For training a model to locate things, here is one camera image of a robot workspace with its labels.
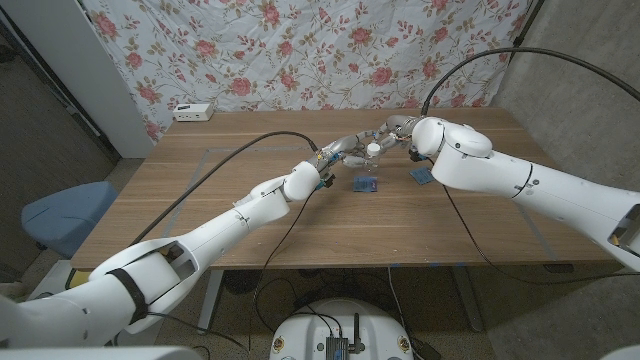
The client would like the blue padded chair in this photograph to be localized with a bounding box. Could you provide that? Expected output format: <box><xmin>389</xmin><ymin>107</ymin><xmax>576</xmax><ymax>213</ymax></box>
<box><xmin>20</xmin><ymin>180</ymin><xmax>120</xmax><ymax>260</ymax></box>

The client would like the white wall panel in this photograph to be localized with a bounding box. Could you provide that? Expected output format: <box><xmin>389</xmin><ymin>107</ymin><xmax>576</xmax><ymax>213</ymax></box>
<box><xmin>0</xmin><ymin>0</ymin><xmax>156</xmax><ymax>160</ymax></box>

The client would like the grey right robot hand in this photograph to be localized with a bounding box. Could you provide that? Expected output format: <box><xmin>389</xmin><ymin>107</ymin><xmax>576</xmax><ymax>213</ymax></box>
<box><xmin>372</xmin><ymin>114</ymin><xmax>424</xmax><ymax>159</ymax></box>

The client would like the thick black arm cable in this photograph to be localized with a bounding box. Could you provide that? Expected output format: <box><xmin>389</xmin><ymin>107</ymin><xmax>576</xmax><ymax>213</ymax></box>
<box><xmin>419</xmin><ymin>47</ymin><xmax>640</xmax><ymax>117</ymax></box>
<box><xmin>129</xmin><ymin>130</ymin><xmax>320</xmax><ymax>246</ymax></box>

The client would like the floral backdrop cloth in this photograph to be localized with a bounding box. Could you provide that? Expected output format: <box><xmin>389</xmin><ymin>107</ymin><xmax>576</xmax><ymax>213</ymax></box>
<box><xmin>79</xmin><ymin>0</ymin><xmax>531</xmax><ymax>144</ymax></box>

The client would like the grey table leg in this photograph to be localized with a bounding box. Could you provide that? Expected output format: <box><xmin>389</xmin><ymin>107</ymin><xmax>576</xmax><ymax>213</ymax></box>
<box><xmin>449</xmin><ymin>264</ymin><xmax>485</xmax><ymax>334</ymax></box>

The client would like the black computer box with antenna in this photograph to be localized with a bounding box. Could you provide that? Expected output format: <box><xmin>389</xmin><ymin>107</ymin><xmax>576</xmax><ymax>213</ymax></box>
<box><xmin>326</xmin><ymin>313</ymin><xmax>365</xmax><ymax>360</ymax></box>

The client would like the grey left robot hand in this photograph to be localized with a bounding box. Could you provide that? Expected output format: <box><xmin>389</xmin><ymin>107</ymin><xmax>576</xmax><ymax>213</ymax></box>
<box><xmin>312</xmin><ymin>130</ymin><xmax>381</xmax><ymax>176</ymax></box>

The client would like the white power strip box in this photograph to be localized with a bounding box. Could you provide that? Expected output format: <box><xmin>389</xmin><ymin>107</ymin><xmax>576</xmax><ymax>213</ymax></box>
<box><xmin>172</xmin><ymin>102</ymin><xmax>215</xmax><ymax>123</ymax></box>

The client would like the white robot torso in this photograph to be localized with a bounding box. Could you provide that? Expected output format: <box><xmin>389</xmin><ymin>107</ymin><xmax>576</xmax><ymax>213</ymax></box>
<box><xmin>269</xmin><ymin>298</ymin><xmax>415</xmax><ymax>360</ymax></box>

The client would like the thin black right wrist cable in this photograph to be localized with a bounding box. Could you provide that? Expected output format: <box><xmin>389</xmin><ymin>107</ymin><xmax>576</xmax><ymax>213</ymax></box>
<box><xmin>442</xmin><ymin>184</ymin><xmax>640</xmax><ymax>287</ymax></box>

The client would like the white table leg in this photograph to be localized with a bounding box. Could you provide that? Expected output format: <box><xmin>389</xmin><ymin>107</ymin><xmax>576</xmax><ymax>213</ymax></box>
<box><xmin>196</xmin><ymin>269</ymin><xmax>225</xmax><ymax>334</ymax></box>

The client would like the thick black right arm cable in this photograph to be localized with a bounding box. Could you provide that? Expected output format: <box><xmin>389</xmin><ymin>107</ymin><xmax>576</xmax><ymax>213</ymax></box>
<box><xmin>419</xmin><ymin>47</ymin><xmax>640</xmax><ymax>117</ymax></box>

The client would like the black backdrop stand pole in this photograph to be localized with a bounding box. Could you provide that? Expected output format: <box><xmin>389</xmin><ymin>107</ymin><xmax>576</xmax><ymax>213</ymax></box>
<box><xmin>508</xmin><ymin>0</ymin><xmax>546</xmax><ymax>64</ymax></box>

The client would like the black straight floor cable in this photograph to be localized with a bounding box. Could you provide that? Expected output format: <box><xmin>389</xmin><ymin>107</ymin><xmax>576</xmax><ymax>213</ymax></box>
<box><xmin>387</xmin><ymin>266</ymin><xmax>419</xmax><ymax>346</ymax></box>

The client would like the yellow and black floor mat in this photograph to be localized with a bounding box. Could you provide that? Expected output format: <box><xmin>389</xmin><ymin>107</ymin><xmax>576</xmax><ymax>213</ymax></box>
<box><xmin>64</xmin><ymin>268</ymin><xmax>99</xmax><ymax>291</ymax></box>

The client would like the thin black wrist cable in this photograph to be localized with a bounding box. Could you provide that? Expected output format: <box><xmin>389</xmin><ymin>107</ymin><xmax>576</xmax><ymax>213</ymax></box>
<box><xmin>247</xmin><ymin>187</ymin><xmax>321</xmax><ymax>351</ymax></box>
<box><xmin>442</xmin><ymin>184</ymin><xmax>640</xmax><ymax>287</ymax></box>

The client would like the thin black left wrist cable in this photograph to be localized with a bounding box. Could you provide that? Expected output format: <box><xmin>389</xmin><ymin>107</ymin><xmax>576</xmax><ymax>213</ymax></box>
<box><xmin>247</xmin><ymin>187</ymin><xmax>321</xmax><ymax>351</ymax></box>

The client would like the blue sugar packet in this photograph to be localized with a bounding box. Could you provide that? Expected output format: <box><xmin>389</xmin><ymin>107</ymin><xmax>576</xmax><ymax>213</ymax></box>
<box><xmin>352</xmin><ymin>175</ymin><xmax>379</xmax><ymax>193</ymax></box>
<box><xmin>408</xmin><ymin>165</ymin><xmax>436</xmax><ymax>186</ymax></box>

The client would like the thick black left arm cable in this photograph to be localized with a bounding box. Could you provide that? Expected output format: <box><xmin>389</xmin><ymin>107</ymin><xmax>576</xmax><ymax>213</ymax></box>
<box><xmin>129</xmin><ymin>130</ymin><xmax>320</xmax><ymax>246</ymax></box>

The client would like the black looped floor cable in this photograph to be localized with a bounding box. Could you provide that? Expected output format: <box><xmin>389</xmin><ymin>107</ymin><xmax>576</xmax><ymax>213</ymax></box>
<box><xmin>254</xmin><ymin>275</ymin><xmax>301</xmax><ymax>334</ymax></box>

